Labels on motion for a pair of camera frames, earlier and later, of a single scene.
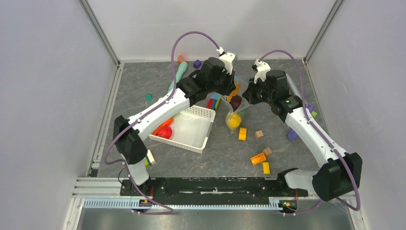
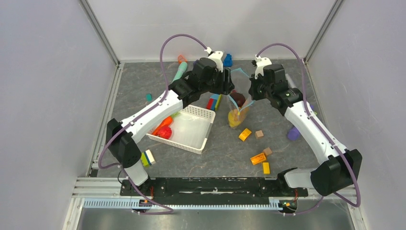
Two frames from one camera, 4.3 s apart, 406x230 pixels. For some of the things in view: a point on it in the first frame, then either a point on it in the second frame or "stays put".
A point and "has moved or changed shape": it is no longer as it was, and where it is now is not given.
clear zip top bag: (237, 102) has moved or changed shape
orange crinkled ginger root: (234, 92) → (240, 113)
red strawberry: (165, 132) stays put
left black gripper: (230, 85) stays put
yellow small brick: (266, 167) stays put
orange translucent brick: (258, 158) stays put
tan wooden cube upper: (258, 133) stays put
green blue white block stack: (149, 159) stays put
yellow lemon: (234, 121) has moved or changed shape
